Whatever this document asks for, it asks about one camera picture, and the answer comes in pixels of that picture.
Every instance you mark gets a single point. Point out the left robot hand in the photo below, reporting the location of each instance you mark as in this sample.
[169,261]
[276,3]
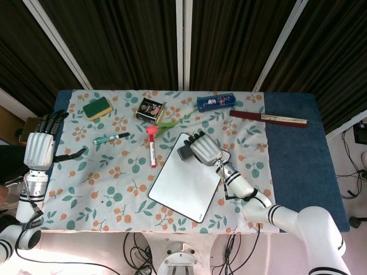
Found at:
[38,149]

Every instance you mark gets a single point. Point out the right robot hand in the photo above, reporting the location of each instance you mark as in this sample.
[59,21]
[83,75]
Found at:
[206,149]

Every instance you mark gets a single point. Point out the grey whiteboard eraser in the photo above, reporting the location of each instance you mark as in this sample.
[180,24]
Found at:
[183,153]

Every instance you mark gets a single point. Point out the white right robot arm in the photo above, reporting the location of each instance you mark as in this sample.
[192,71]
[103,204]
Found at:
[315,223]

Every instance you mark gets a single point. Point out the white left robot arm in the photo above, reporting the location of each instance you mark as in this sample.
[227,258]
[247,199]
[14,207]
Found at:
[34,186]

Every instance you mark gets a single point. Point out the white whiteboard with smiley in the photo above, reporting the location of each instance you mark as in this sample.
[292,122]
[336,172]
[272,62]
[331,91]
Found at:
[183,186]

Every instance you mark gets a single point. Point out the red marker pen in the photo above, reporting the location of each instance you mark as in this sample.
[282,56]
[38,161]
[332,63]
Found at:
[153,154]

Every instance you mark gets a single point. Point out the brown cardboard box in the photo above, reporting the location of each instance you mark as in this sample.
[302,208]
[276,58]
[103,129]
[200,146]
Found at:
[28,129]

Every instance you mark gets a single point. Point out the blue pencil case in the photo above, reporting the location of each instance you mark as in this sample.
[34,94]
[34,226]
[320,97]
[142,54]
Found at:
[216,103]

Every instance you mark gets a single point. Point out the pink artificial tulip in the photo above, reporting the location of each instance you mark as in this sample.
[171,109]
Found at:
[152,131]

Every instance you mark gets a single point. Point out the dark red folded fan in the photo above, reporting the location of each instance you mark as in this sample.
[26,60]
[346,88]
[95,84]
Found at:
[266,117]

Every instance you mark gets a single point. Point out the floral fruit print tablecloth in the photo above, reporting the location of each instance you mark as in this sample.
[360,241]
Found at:
[100,177]

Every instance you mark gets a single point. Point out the black and gold tin box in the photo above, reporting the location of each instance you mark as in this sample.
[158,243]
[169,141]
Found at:
[149,110]

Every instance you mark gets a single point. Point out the yellow sponge with green pad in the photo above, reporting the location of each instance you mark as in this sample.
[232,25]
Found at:
[96,109]

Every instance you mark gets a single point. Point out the green marker with black cap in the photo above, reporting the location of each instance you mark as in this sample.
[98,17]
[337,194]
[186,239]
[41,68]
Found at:
[109,139]

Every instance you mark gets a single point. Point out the blue table cover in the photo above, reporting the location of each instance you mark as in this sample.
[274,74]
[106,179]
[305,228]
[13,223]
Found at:
[298,160]

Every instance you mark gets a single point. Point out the white robot torso base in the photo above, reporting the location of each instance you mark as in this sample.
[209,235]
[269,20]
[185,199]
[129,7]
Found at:
[183,255]

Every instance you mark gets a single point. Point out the dark pleated curtain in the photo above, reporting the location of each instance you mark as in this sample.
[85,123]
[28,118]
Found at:
[120,43]

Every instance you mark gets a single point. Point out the white frame post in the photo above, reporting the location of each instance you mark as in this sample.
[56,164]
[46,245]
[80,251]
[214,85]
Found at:
[60,46]
[183,43]
[279,46]

